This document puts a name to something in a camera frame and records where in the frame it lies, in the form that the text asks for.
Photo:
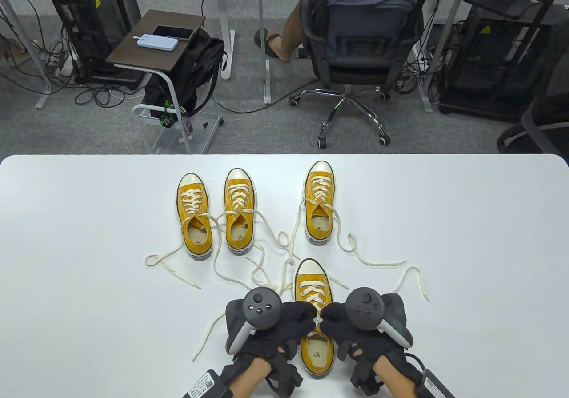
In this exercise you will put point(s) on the person's right hand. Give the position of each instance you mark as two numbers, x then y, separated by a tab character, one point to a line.
355	340

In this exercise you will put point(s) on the person's left hand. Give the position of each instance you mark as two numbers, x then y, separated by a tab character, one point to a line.
280	331

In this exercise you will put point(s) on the grey hand controller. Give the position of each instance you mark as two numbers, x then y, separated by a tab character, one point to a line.
262	307
364	307

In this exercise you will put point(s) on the white shoe laces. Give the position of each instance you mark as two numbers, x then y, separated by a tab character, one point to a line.
320	189
311	287

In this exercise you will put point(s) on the yellow sneaker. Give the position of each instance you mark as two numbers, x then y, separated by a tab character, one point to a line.
193	202
279	237

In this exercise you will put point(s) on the person's right forearm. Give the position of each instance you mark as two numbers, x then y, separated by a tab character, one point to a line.
395	380

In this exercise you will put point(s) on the person's left forearm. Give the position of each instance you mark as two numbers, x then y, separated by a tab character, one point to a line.
249	380

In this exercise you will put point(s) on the green backpack charm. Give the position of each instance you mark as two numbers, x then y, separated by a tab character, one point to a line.
166	120

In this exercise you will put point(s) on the white desk leg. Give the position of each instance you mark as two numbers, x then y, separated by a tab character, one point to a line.
267	82
43	100
227	60
426	91

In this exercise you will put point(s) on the black backpack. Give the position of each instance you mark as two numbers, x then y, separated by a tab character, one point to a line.
195	73

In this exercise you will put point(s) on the black mesh chair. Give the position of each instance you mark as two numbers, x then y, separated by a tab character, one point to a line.
546	118

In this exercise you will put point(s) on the black office chair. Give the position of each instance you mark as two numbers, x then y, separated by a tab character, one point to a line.
364	42

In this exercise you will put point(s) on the black computer tower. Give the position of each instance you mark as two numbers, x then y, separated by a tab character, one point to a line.
489	69
98	20

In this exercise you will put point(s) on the brown side table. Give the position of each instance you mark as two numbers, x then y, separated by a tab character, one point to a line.
146	53

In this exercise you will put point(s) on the light blue power bank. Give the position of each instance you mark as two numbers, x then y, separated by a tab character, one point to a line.
158	42

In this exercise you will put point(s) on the black smartphone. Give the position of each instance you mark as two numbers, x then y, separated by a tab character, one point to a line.
173	32

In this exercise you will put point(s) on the white power strip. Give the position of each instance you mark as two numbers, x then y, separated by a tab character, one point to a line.
66	70

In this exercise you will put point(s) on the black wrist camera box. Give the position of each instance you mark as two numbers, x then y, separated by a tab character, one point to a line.
438	384
204	384

